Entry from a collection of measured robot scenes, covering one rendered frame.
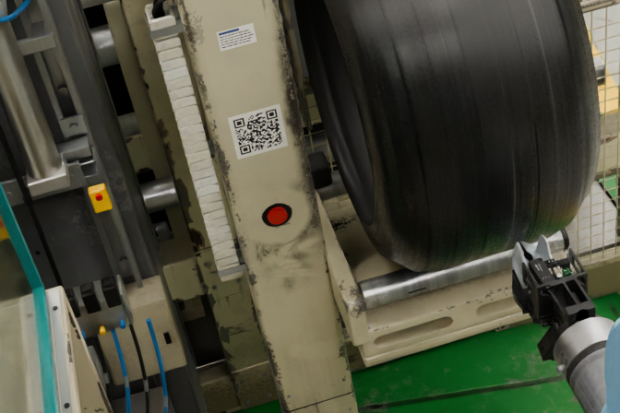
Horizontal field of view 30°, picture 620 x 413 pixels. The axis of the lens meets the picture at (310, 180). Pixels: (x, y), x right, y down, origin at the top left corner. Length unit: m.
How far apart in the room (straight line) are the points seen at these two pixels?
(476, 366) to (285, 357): 1.02
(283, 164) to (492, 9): 0.40
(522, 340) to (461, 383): 0.20
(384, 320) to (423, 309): 0.06
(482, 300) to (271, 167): 0.41
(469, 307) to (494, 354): 1.07
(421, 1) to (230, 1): 0.25
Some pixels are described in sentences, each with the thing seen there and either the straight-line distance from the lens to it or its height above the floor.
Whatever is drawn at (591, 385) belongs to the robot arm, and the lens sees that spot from 1.45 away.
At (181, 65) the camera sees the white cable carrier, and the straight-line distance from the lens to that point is 1.57.
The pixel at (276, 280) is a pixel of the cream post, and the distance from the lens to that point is 1.82.
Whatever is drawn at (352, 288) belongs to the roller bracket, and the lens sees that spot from 1.76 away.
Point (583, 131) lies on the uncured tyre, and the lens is 1.56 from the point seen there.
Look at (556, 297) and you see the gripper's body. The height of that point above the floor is 1.07.
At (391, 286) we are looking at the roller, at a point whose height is 0.92.
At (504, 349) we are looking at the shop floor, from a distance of 2.92.
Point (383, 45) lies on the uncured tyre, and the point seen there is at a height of 1.39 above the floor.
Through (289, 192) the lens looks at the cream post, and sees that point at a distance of 1.72.
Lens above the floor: 2.19
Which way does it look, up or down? 39 degrees down
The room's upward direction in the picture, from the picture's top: 11 degrees counter-clockwise
